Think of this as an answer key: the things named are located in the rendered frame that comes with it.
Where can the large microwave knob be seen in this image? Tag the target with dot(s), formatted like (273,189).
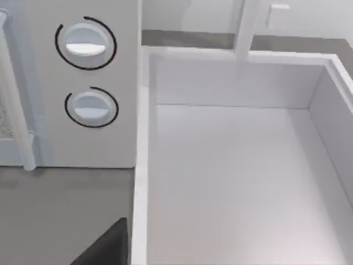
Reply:
(86,42)

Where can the small microwave knob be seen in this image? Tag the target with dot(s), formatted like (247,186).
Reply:
(92,108)

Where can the pale microwave oven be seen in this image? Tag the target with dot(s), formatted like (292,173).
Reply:
(82,138)

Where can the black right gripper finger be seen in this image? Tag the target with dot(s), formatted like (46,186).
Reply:
(110,245)

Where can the tall white tap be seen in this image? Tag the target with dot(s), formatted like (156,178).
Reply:
(245,27)

